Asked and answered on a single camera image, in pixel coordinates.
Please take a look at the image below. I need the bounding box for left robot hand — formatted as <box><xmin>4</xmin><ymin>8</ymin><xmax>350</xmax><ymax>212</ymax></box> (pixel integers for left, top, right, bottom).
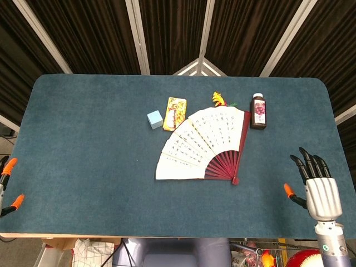
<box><xmin>0</xmin><ymin>155</ymin><xmax>25</xmax><ymax>218</ymax></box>

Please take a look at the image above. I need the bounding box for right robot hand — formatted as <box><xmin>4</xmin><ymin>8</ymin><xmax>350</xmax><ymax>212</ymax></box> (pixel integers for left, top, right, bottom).
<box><xmin>283</xmin><ymin>146</ymin><xmax>343</xmax><ymax>222</ymax></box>

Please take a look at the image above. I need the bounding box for red ribbed white folding fan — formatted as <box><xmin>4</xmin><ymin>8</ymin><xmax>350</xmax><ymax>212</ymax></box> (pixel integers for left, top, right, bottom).
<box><xmin>155</xmin><ymin>107</ymin><xmax>250</xmax><ymax>185</ymax></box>

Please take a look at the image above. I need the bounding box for red and white ball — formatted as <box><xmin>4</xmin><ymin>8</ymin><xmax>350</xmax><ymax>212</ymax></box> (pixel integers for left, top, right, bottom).
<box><xmin>286</xmin><ymin>249</ymin><xmax>323</xmax><ymax>267</ymax></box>

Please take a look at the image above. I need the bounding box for blue felt table cover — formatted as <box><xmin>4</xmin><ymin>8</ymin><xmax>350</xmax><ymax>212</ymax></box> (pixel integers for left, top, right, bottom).
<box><xmin>0</xmin><ymin>73</ymin><xmax>356</xmax><ymax>240</ymax></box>

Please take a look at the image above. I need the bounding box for yellow orange toy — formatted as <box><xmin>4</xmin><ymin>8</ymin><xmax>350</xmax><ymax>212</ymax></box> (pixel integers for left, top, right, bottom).
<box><xmin>261</xmin><ymin>250</ymin><xmax>276</xmax><ymax>267</ymax></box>

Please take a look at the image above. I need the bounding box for brown cardboard box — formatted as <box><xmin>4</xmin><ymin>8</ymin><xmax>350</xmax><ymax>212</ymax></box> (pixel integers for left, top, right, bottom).
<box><xmin>41</xmin><ymin>238</ymin><xmax>123</xmax><ymax>253</ymax></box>

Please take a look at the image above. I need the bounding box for dark brown curtain panel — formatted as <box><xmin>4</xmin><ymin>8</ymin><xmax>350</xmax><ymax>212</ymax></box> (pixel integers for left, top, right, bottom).
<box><xmin>0</xmin><ymin>0</ymin><xmax>65</xmax><ymax>126</ymax></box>
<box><xmin>26</xmin><ymin>0</ymin><xmax>141</xmax><ymax>75</ymax></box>
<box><xmin>205</xmin><ymin>0</ymin><xmax>304</xmax><ymax>77</ymax></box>
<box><xmin>271</xmin><ymin>0</ymin><xmax>356</xmax><ymax>117</ymax></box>
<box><xmin>139</xmin><ymin>0</ymin><xmax>208</xmax><ymax>75</ymax></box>

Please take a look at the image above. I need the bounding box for dark juice bottle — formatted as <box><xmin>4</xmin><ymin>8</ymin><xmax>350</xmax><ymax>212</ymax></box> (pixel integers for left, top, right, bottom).
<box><xmin>249</xmin><ymin>93</ymin><xmax>268</xmax><ymax>130</ymax></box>

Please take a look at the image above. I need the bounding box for white checked cloth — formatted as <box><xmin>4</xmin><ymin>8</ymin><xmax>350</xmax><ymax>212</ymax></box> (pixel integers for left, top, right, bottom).
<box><xmin>72</xmin><ymin>238</ymin><xmax>115</xmax><ymax>267</ymax></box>

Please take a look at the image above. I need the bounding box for feather shuttlecock with green base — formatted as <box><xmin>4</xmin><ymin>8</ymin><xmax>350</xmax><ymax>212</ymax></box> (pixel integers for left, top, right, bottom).
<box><xmin>212</xmin><ymin>91</ymin><xmax>239</xmax><ymax>108</ymax></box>

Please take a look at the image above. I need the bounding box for light blue cube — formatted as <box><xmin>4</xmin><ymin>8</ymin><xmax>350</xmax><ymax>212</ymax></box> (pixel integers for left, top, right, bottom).
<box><xmin>146</xmin><ymin>110</ymin><xmax>164</xmax><ymax>130</ymax></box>

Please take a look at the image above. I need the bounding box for grey blue robot torso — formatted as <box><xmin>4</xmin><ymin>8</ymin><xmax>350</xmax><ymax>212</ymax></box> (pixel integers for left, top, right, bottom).
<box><xmin>113</xmin><ymin>238</ymin><xmax>231</xmax><ymax>267</ymax></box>

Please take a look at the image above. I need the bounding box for yellow snack packet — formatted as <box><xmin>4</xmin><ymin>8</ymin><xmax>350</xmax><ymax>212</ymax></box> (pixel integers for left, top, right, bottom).
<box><xmin>162</xmin><ymin>97</ymin><xmax>187</xmax><ymax>132</ymax></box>

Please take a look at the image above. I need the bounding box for white triangular screen foot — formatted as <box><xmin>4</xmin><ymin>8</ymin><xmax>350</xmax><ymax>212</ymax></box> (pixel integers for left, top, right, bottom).
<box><xmin>172</xmin><ymin>57</ymin><xmax>228</xmax><ymax>77</ymax></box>

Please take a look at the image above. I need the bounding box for white screen post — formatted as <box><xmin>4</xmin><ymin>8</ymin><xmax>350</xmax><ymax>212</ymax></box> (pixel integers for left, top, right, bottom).
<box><xmin>259</xmin><ymin>0</ymin><xmax>319</xmax><ymax>78</ymax></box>
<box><xmin>125</xmin><ymin>0</ymin><xmax>151</xmax><ymax>75</ymax></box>
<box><xmin>12</xmin><ymin>0</ymin><xmax>73</xmax><ymax>75</ymax></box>
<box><xmin>198</xmin><ymin>0</ymin><xmax>216</xmax><ymax>76</ymax></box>

